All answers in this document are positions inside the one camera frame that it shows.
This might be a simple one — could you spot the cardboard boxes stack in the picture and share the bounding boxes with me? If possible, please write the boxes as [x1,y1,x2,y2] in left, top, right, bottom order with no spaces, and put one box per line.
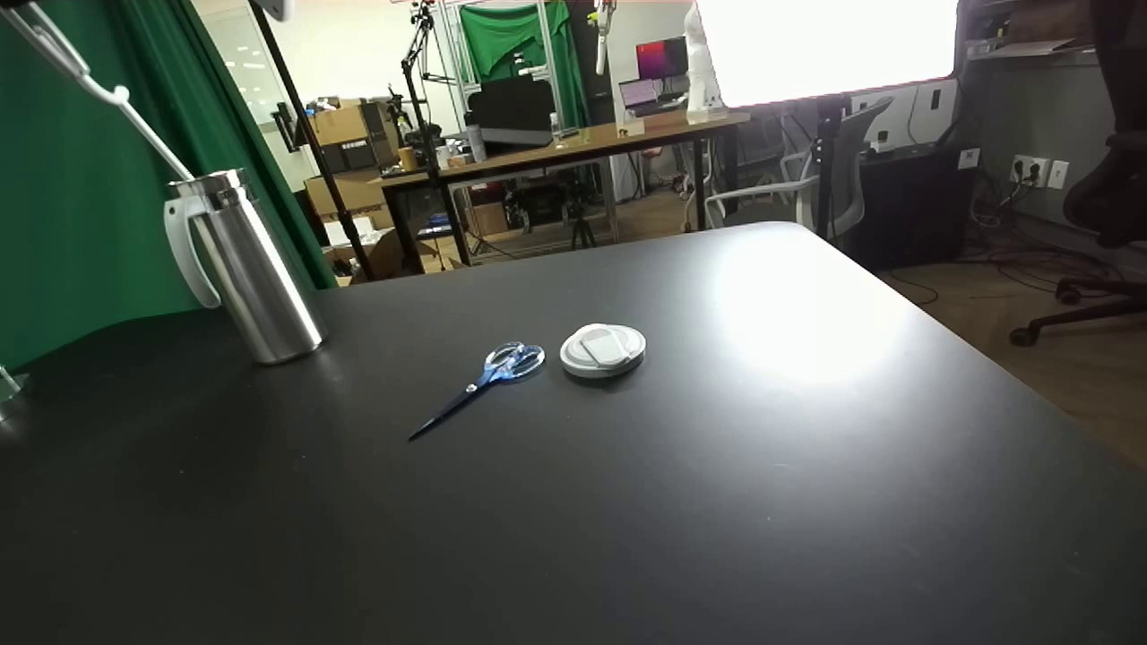
[301,98,409,233]

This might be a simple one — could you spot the blue handled scissors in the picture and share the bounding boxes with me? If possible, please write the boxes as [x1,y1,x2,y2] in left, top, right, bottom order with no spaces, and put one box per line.
[403,341,550,445]

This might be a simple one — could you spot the bright studio light panel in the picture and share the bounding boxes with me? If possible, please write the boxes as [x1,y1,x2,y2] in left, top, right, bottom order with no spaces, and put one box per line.
[695,0,963,111]

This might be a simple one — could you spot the grey mesh office chair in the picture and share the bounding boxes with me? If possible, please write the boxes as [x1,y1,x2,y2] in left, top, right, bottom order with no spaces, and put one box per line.
[701,98,891,241]

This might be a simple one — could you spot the small green backdrop cloth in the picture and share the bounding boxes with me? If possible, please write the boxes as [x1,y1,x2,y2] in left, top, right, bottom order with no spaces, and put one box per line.
[455,0,590,124]

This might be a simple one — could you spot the black computer cabinet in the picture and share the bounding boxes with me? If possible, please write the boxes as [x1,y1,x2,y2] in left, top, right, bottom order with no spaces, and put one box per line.
[850,139,971,273]

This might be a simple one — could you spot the slanted black stand pole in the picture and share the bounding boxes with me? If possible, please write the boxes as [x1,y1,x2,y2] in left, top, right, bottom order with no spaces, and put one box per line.
[243,0,376,279]

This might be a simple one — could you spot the long wooden desk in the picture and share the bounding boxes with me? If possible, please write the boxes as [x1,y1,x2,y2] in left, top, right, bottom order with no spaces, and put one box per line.
[376,106,755,273]

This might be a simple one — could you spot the black desk chair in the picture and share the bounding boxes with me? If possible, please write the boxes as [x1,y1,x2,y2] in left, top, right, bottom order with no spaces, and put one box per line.
[460,75,560,160]

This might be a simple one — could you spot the white wall outlets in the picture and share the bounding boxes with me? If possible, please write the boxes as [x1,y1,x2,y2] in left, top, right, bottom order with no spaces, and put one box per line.
[1010,151,1076,193]

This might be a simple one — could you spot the black office chair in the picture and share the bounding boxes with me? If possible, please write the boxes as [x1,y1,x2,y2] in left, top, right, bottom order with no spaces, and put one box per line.
[1007,0,1147,350]

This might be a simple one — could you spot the small black tripod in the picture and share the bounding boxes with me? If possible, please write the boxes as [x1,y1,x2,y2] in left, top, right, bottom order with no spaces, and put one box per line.
[563,193,605,249]

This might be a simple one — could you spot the stainless steel jug white handle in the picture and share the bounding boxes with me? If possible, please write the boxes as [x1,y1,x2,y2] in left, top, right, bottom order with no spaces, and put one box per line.
[160,163,327,369]

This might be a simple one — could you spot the monitor with purple screen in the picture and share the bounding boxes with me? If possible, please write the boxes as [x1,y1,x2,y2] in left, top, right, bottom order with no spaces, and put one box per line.
[632,31,695,85]

